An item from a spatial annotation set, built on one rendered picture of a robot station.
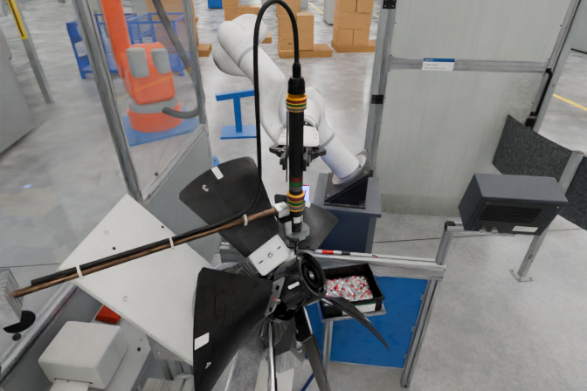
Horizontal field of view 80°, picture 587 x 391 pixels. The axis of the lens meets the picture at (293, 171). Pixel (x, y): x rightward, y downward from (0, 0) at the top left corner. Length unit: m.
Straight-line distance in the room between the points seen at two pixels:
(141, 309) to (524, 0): 2.56
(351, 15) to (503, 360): 7.72
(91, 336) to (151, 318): 0.36
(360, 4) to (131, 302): 8.49
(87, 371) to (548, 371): 2.19
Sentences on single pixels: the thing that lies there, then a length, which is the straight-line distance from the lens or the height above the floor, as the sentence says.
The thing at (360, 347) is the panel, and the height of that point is 0.27.
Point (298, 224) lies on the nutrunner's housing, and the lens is 0.89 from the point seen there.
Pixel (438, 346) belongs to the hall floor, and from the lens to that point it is 2.37.
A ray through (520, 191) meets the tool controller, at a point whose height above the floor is 1.24.
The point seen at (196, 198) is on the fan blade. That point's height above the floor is 1.39.
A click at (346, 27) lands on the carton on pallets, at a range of 8.97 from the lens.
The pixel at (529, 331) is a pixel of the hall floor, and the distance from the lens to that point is 2.67.
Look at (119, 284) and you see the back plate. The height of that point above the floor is 1.28.
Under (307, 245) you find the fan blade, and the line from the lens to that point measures 1.01.
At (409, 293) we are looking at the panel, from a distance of 1.64.
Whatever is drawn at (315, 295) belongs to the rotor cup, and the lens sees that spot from 0.86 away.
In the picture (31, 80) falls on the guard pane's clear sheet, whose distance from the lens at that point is 1.19.
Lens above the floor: 1.88
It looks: 31 degrees down
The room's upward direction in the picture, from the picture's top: straight up
